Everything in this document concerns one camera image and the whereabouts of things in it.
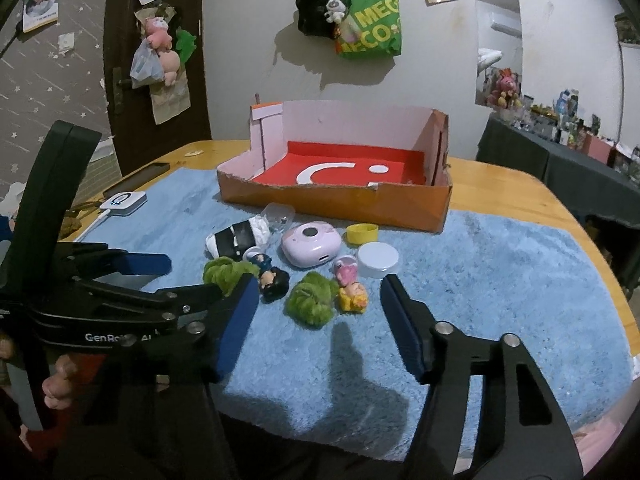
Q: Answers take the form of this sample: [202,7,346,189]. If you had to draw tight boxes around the wall mirror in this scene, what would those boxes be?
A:
[472,0,524,111]

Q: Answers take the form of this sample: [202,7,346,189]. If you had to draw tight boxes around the yellow bottle cap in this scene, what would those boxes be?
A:
[346,223,379,246]

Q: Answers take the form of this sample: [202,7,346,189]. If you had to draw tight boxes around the green plush ball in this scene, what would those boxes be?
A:
[202,256,261,296]
[285,271,340,329]

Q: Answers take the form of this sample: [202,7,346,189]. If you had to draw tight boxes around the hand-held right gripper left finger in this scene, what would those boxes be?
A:
[52,272,261,480]

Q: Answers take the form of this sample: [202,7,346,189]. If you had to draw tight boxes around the green plush toy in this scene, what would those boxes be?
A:
[175,28,198,63]

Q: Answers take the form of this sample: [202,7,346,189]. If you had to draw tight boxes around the white square device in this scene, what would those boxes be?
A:
[99,191,148,218]

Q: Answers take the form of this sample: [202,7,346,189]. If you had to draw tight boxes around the black and white cloth roll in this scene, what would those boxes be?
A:
[205,215,273,261]

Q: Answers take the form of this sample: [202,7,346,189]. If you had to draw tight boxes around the side table with dark cloth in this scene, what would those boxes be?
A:
[475,112,640,228]

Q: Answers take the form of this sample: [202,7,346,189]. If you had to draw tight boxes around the blue fluffy mat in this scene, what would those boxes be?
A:
[75,167,636,463]

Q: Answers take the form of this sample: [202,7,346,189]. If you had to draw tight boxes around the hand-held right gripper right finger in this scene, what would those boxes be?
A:
[380,274,586,480]

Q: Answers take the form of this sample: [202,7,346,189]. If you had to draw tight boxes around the person's left hand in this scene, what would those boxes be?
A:
[42,354,79,411]

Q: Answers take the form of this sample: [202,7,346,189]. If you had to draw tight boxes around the pink toy camera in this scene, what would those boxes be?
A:
[280,224,343,268]

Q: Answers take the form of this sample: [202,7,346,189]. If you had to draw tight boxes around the pink box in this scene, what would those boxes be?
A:
[582,135,616,166]

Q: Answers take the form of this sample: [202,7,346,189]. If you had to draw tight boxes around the white round lid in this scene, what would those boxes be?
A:
[356,242,401,279]

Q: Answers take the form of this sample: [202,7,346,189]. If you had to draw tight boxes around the black-haired blue figurine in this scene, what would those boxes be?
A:
[242,247,291,304]

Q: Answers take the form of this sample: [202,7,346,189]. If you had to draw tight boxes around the wall calendar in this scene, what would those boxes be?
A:
[22,0,60,33]

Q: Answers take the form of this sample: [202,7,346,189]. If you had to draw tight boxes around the dark brown door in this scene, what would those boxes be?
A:
[102,0,213,177]

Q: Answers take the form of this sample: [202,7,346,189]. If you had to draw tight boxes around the door handle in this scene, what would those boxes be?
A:
[112,67,136,116]

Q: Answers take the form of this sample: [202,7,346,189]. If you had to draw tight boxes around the pink pig plush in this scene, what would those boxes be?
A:
[145,16,174,53]

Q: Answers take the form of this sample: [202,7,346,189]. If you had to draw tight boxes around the orange cardboard box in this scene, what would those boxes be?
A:
[216,101,454,233]

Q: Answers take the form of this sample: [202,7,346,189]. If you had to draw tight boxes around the pink rabbit plush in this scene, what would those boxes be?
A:
[492,70,523,109]

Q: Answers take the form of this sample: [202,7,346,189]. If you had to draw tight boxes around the row of small figures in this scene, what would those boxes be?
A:
[520,87,640,181]

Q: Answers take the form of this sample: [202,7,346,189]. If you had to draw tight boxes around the pale pink plush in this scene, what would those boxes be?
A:
[159,50,181,86]

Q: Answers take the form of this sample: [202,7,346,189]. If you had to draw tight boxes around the beige hanging bag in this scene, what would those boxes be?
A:
[150,80,191,125]

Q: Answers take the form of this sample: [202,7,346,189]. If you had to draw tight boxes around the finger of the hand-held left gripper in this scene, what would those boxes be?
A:
[75,280,227,322]
[75,252,173,286]

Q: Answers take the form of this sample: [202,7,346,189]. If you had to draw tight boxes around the blonde pink figurine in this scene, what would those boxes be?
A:
[332,255,371,314]

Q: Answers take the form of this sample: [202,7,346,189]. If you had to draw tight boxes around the black phone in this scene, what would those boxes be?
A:
[102,161,171,198]

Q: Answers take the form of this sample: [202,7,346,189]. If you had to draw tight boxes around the black bag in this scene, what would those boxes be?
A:
[294,0,346,38]

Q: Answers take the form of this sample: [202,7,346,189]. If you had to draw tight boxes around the green tote bag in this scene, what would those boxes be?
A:
[335,0,402,59]

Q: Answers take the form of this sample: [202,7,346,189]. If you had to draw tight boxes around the clear plastic bag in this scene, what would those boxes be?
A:
[130,40,166,88]

